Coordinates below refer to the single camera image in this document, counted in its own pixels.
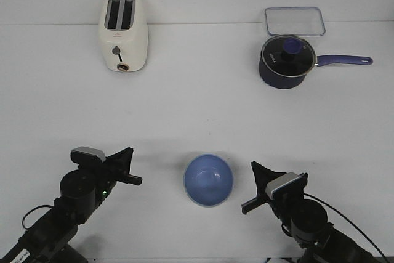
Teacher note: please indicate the clear plastic container lid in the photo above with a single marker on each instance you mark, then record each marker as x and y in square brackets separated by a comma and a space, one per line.
[302, 21]

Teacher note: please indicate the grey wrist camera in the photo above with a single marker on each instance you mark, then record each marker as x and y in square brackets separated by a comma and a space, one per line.
[281, 182]
[85, 154]

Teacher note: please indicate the cream white two-slot toaster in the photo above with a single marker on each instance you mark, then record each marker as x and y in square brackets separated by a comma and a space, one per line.
[123, 35]

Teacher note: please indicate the dark blue saucepan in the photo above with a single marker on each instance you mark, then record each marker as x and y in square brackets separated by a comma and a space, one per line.
[281, 82]

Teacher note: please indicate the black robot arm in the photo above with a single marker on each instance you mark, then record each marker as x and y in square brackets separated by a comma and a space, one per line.
[82, 191]
[304, 218]

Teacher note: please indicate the glass pot lid blue knob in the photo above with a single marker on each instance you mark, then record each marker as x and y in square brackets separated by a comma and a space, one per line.
[288, 55]

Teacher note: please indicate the blue bowl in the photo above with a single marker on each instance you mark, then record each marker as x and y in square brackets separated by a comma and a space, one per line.
[208, 180]

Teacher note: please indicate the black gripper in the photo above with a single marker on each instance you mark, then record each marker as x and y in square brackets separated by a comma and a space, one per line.
[116, 168]
[284, 200]

